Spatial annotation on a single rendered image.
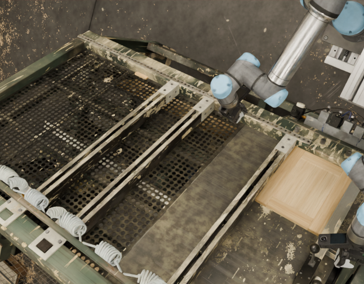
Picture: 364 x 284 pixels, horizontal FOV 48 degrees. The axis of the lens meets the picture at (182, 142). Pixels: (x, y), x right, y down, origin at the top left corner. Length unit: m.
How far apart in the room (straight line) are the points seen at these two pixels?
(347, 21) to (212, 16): 1.76
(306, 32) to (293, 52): 0.07
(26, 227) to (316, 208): 1.23
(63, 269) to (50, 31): 3.12
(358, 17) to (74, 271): 1.40
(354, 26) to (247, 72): 0.46
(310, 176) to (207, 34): 1.66
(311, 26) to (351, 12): 0.38
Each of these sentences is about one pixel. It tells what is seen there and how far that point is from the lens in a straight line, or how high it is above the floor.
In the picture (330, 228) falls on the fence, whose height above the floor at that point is 1.22.
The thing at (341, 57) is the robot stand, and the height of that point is 0.95.
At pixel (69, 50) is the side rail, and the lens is 2.75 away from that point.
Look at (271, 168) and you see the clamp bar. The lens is 1.93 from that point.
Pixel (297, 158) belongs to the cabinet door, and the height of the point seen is 0.95.
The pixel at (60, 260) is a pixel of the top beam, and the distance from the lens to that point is 1.66.
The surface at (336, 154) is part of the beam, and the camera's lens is 2.11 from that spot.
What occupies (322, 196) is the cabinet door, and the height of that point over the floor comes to 1.07.
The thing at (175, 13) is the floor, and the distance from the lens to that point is 3.46.
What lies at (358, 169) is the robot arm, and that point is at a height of 1.54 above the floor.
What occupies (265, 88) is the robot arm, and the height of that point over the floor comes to 1.58.
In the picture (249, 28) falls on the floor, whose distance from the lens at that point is 3.16.
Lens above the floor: 2.92
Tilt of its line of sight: 58 degrees down
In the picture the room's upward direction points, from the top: 106 degrees counter-clockwise
